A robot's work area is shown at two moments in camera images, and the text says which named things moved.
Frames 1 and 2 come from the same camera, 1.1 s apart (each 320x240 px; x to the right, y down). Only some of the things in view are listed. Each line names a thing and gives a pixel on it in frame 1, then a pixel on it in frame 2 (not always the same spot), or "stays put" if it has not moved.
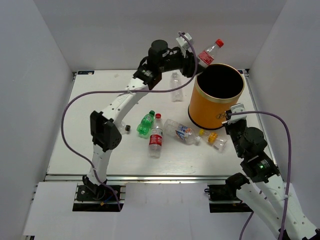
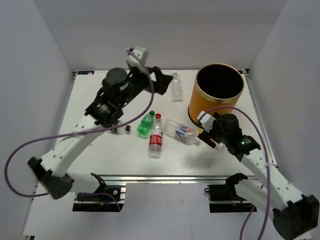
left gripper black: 188,61 -> 160,86
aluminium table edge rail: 145,177 stays put
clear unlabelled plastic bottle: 176,84 stays put
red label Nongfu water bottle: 155,144 stays put
